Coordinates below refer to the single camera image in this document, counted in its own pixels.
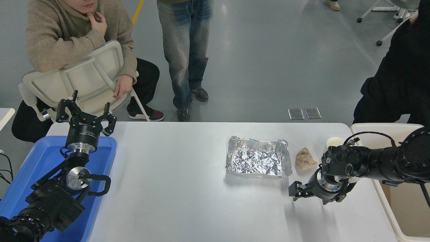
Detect large pale bin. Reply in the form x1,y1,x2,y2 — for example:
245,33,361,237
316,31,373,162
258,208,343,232
350,123,430,242

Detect white paper cup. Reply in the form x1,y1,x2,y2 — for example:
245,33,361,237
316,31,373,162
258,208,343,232
326,136,346,150

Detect seated person's right hand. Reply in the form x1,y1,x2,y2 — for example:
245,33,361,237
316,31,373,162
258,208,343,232
86,11,108,37

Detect black cable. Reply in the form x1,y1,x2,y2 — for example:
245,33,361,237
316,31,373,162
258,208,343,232
0,150,14,185

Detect crumpled tan paper ball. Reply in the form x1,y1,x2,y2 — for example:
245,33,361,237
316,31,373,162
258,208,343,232
295,147,318,170

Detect crumpled foil tray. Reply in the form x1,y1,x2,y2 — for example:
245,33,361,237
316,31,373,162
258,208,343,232
225,136,293,178

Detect standing person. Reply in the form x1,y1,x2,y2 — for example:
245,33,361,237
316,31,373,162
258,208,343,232
157,0,214,122

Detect seated person's left hand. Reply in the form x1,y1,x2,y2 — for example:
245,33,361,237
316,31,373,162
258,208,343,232
113,75,134,99

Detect white office chair base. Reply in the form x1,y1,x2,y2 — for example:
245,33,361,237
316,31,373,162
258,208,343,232
357,0,420,46

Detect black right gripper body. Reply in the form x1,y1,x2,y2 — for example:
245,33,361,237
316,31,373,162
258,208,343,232
306,171,348,205

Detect white plastic chair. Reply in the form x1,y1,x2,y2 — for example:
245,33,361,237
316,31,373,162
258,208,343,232
18,40,151,123

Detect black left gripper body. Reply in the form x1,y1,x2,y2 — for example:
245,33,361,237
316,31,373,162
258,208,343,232
66,115,102,146

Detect blue plastic tray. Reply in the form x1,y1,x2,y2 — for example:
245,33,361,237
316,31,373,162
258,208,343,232
0,135,117,242

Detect seated person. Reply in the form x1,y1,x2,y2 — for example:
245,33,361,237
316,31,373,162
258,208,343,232
11,0,165,143

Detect person beside bin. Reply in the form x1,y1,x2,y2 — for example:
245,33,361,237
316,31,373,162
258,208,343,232
353,0,430,127

